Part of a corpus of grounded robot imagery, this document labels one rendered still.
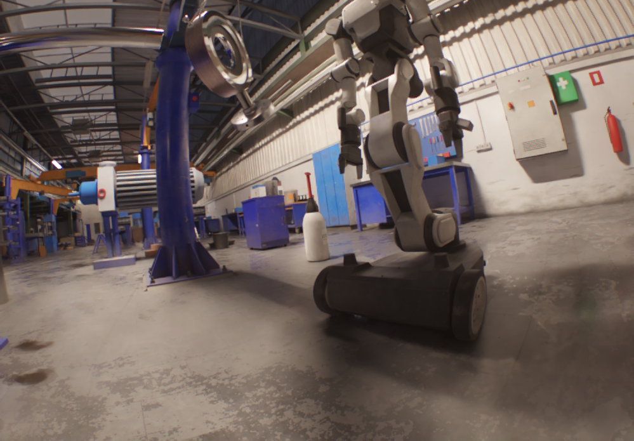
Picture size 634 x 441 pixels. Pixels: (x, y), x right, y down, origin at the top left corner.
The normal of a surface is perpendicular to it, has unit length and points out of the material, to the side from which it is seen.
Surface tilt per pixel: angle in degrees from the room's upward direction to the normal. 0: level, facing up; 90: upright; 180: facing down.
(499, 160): 90
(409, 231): 106
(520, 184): 90
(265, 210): 90
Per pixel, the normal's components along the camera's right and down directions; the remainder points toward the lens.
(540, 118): -0.78, 0.07
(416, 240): -0.68, 0.34
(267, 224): 0.61, -0.11
